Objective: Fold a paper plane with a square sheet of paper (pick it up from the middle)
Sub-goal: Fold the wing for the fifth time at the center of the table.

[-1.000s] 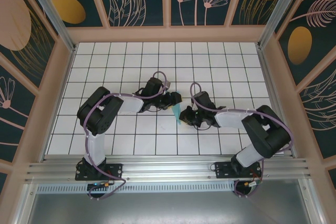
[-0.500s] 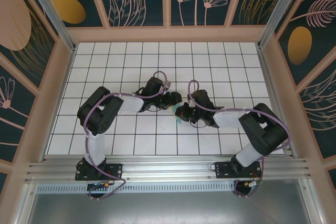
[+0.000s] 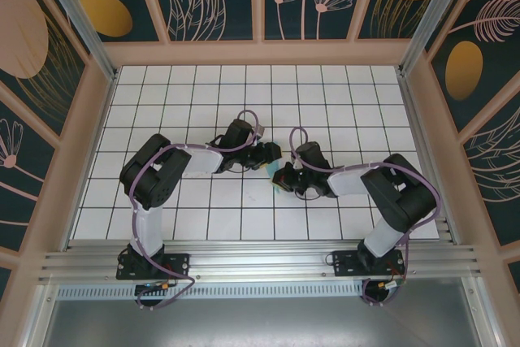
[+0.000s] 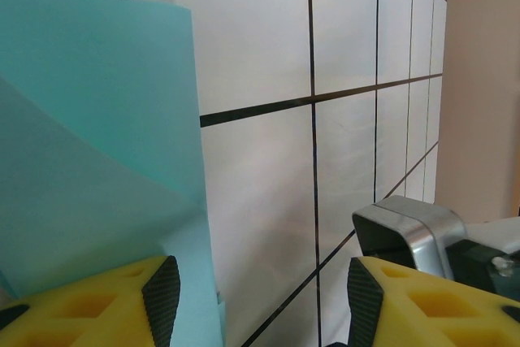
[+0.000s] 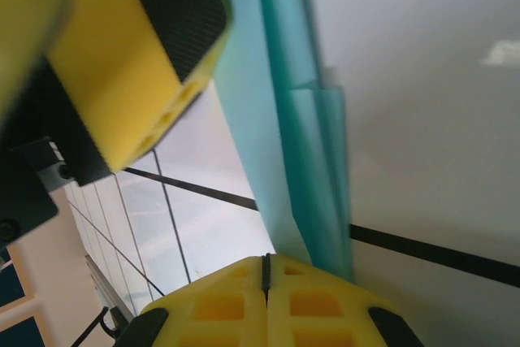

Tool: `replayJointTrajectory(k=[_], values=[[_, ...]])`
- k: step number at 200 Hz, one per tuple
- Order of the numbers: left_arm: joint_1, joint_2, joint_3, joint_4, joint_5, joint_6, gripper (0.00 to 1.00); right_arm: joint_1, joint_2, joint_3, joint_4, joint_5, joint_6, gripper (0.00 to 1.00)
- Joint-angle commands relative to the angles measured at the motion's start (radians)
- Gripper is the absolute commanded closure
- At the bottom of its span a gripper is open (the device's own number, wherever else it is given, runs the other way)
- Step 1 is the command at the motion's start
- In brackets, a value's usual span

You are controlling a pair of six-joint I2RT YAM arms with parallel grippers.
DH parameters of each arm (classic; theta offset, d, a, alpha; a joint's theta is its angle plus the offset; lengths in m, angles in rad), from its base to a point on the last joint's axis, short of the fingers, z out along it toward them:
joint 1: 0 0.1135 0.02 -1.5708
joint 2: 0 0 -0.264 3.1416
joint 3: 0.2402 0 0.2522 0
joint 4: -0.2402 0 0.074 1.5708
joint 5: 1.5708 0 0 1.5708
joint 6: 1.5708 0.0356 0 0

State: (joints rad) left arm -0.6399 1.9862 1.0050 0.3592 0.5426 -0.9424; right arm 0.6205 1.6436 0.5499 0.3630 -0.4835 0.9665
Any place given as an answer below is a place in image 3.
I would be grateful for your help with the teal paper sheet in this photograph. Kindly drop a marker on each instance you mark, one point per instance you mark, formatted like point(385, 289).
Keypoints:
point(276, 167)

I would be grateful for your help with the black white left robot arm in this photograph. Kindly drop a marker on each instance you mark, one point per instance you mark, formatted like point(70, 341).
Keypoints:
point(154, 176)

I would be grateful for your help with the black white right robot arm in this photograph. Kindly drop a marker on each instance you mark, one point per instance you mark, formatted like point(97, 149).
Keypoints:
point(406, 200)

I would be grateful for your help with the grey metal panel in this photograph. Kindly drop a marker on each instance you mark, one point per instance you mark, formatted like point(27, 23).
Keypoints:
point(260, 322)

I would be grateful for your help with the small black circuit board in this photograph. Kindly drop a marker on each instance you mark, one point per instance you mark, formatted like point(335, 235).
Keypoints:
point(148, 288)

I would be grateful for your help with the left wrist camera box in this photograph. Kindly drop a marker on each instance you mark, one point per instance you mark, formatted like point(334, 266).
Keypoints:
point(261, 131)

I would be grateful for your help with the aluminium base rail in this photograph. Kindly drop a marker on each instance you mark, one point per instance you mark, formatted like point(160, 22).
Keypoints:
point(260, 261)

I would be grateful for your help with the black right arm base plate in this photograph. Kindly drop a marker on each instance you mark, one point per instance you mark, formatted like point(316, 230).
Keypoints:
point(345, 263)

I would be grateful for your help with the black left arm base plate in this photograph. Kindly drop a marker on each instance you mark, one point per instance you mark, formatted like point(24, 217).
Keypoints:
point(178, 263)

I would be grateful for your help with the aluminium corner post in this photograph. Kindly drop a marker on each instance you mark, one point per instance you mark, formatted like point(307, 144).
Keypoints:
point(434, 14)
point(79, 14)

